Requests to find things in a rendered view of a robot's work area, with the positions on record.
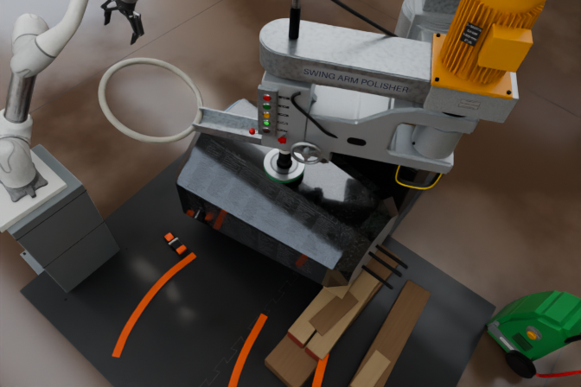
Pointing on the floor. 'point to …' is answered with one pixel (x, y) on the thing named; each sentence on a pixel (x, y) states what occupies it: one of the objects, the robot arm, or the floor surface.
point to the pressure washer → (536, 327)
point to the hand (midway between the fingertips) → (120, 31)
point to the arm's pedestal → (65, 231)
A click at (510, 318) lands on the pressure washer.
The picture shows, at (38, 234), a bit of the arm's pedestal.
